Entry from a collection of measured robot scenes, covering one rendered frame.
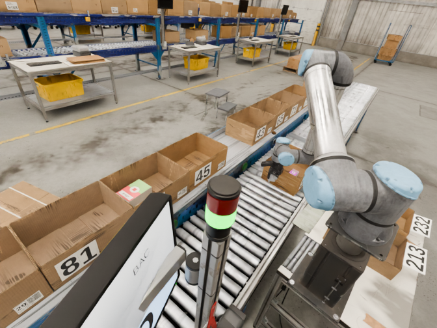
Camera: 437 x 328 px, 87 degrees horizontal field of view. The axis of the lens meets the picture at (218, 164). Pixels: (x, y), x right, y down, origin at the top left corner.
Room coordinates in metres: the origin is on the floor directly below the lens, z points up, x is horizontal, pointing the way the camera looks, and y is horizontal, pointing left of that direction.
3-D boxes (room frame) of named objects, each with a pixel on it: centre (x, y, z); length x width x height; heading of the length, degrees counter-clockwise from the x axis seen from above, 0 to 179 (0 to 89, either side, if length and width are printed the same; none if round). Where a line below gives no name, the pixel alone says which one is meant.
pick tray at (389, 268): (0.93, -0.92, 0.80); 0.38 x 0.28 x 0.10; 53
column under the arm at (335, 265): (0.65, -0.60, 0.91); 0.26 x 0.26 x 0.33; 52
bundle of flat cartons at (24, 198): (1.41, 1.78, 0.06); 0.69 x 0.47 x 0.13; 71
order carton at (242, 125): (1.96, -0.25, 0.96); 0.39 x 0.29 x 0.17; 147
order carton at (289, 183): (1.53, -0.58, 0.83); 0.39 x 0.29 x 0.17; 142
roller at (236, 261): (0.81, -0.04, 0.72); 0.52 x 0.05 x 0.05; 57
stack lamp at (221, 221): (0.26, -0.01, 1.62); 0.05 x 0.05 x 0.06
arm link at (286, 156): (1.25, -0.42, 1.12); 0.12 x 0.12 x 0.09; 1
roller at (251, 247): (0.91, -0.11, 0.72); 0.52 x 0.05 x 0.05; 57
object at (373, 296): (0.91, -0.92, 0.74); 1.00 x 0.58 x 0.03; 142
